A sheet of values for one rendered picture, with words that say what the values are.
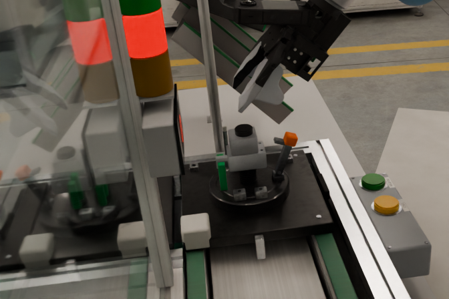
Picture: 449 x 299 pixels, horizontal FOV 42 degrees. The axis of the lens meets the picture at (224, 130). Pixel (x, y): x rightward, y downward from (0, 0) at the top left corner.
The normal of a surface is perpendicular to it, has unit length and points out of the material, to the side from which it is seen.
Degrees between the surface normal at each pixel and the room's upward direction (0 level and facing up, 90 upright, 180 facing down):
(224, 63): 90
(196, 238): 90
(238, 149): 90
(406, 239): 0
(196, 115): 0
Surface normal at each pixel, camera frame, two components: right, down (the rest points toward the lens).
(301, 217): -0.10, -0.88
